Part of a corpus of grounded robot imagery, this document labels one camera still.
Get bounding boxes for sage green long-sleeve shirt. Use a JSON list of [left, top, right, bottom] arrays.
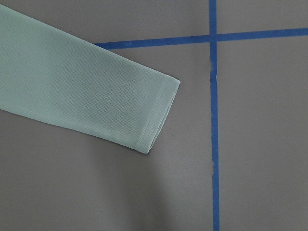
[[0, 6, 180, 154]]

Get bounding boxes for blue tape grid lines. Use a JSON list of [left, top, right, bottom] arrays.
[[95, 0, 308, 231]]

